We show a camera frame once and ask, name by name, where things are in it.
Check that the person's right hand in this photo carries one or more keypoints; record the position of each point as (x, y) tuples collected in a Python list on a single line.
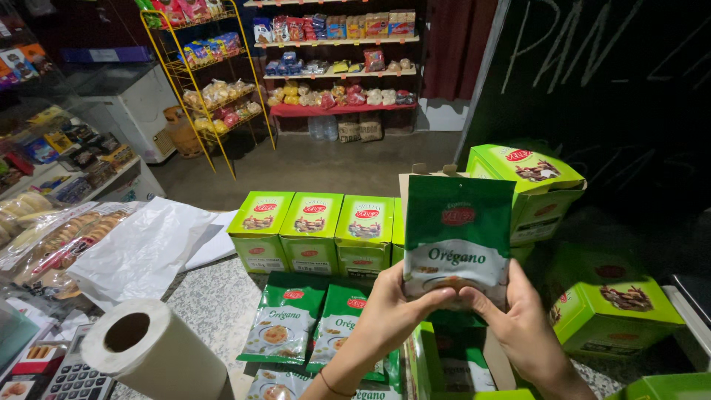
[(519, 328)]

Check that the person's left hand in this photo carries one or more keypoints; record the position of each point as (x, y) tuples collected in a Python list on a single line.
[(383, 316)]

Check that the green white spice packet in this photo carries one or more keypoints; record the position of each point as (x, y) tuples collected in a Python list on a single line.
[(283, 322), (339, 322), (277, 386), (464, 364), (458, 233), (377, 393)]

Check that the open green carton holding packets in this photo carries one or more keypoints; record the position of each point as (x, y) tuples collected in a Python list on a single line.
[(425, 361)]

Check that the closed green spice carton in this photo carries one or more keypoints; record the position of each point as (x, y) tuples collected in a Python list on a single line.
[(364, 239), (611, 311), (258, 233), (666, 389), (310, 236)]

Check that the green spice carton, loose lid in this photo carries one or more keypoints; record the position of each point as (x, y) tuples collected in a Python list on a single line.
[(536, 189)]

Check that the white counter scale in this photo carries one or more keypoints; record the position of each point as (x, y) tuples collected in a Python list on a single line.
[(689, 316)]

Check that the white paper towel roll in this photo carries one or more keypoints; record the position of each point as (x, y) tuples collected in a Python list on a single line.
[(166, 355)]

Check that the white plastic bag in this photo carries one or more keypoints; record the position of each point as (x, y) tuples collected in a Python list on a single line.
[(144, 250)]

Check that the black chalkboard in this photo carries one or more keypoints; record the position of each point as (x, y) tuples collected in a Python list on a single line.
[(600, 89)]

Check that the wooden shelf of groceries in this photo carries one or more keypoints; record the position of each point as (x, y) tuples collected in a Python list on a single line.
[(339, 66)]

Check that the orange gas cylinder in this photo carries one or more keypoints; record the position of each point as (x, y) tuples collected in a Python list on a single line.
[(182, 133)]

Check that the dark red curtain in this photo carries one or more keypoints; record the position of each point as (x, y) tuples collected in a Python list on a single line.
[(455, 50)]

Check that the grey desk calculator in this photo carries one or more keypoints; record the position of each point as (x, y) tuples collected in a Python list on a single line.
[(75, 378)]

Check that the white chest freezer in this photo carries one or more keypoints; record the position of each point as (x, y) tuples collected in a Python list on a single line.
[(133, 111)]

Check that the clear bags of round biscuits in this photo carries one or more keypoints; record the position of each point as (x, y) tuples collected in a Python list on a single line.
[(61, 233)]

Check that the small red biscuit boxes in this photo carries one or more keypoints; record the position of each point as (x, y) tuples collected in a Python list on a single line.
[(30, 366)]

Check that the glass display counter with goods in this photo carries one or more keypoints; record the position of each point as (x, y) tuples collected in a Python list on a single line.
[(50, 144)]

